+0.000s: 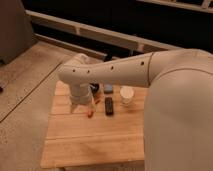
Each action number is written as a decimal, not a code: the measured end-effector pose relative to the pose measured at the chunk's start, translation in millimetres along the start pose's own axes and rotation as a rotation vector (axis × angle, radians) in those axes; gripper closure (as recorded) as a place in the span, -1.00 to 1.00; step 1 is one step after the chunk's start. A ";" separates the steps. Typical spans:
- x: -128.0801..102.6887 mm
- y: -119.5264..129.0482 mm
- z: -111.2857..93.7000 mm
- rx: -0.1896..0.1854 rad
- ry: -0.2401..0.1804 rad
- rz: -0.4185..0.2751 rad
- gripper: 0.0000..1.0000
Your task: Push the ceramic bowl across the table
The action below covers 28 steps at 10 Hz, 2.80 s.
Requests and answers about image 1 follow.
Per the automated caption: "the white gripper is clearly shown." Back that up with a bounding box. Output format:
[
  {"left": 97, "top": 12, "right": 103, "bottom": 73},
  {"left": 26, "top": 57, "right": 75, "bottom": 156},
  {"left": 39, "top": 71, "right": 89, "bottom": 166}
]
[{"left": 69, "top": 84, "right": 94, "bottom": 113}]

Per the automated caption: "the dark ceramic bowl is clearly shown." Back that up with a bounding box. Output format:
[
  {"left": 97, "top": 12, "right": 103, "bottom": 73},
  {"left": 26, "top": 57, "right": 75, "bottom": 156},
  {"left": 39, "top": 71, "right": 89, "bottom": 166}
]
[{"left": 90, "top": 83, "right": 100, "bottom": 96}]

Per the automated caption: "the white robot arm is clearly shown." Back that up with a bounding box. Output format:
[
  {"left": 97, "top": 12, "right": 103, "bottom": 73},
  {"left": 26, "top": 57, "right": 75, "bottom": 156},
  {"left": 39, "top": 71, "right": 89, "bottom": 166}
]
[{"left": 58, "top": 49, "right": 213, "bottom": 171}]

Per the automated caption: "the blue sponge block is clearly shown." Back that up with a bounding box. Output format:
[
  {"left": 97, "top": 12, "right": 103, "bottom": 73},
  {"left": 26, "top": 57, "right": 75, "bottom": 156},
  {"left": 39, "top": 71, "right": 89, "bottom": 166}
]
[{"left": 104, "top": 84, "right": 113, "bottom": 94}]

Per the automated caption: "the black remote control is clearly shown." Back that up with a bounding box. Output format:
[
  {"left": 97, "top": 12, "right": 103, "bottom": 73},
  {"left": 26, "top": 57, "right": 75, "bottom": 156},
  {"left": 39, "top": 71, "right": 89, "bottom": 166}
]
[{"left": 105, "top": 97, "right": 114, "bottom": 115}]

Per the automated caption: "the white paper cup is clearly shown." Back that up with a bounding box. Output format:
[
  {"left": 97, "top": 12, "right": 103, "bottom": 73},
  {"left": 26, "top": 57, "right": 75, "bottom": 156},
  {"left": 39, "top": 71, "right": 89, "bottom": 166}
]
[{"left": 120, "top": 86, "right": 134, "bottom": 104}]

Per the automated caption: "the grey cabinet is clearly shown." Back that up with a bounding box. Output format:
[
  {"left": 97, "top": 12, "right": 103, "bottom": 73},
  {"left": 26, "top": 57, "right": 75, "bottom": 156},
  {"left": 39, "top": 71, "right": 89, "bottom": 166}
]
[{"left": 0, "top": 0, "right": 36, "bottom": 64}]

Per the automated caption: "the white shelf rail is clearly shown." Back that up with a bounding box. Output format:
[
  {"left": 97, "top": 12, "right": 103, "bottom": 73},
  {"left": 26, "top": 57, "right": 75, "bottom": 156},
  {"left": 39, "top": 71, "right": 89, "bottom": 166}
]
[{"left": 26, "top": 10, "right": 178, "bottom": 53}]

